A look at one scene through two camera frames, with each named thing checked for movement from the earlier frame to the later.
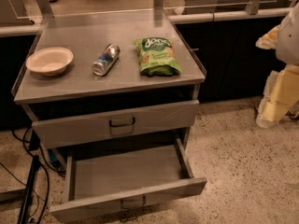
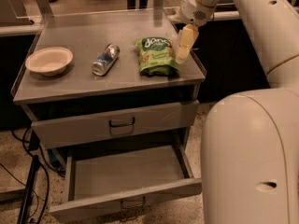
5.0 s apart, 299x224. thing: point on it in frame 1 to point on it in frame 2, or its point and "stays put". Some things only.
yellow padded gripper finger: x=280 y=94 to x=192 y=12
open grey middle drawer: x=116 y=179 stays put
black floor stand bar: x=22 y=216 stays put
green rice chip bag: x=157 y=56 stays put
